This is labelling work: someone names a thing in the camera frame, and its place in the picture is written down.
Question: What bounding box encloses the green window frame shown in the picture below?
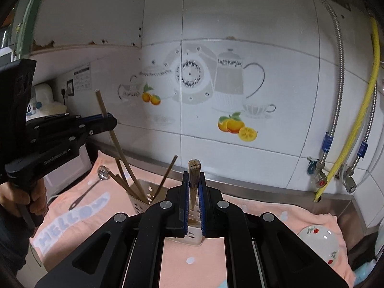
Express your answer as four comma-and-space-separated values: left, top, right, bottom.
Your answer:
12, 0, 51, 54

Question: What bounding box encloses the white wall label sheet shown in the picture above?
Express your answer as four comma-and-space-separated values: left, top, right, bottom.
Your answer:
73, 63, 92, 92

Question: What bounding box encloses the person's left hand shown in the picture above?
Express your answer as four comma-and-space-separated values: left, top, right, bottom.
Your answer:
0, 183, 48, 216

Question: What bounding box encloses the wooden chopstick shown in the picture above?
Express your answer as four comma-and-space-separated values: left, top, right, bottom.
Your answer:
107, 170, 149, 204
188, 159, 201, 225
115, 157, 129, 188
94, 89, 150, 204
154, 155, 178, 201

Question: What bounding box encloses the white floral print plate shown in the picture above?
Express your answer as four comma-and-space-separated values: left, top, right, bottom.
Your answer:
297, 225, 341, 264

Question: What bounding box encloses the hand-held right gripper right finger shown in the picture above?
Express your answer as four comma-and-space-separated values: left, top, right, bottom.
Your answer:
199, 172, 350, 288

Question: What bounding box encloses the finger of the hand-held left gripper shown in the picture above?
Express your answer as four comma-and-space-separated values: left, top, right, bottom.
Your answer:
26, 118, 118, 155
45, 112, 114, 126

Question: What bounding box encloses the peach printed towel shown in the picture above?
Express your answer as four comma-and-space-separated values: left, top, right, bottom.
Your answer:
30, 150, 356, 288

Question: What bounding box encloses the braided metal hose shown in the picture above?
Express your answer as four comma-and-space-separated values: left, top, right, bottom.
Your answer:
306, 0, 345, 171
345, 78, 384, 174

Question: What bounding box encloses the steel slotted spoon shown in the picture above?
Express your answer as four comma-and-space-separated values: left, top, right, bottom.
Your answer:
68, 166, 111, 211

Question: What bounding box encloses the yellow hose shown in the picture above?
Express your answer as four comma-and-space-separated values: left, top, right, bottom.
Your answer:
313, 16, 381, 201

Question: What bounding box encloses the metal water valve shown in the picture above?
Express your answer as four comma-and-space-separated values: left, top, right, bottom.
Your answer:
307, 156, 329, 188
342, 168, 357, 194

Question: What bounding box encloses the cream plastic utensil holder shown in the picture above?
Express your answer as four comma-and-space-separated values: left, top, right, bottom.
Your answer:
127, 179, 206, 246

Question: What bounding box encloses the person's left forearm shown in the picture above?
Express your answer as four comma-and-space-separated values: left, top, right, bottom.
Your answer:
0, 213, 33, 276

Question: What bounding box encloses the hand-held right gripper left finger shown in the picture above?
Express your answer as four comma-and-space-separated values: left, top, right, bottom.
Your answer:
34, 171, 190, 288

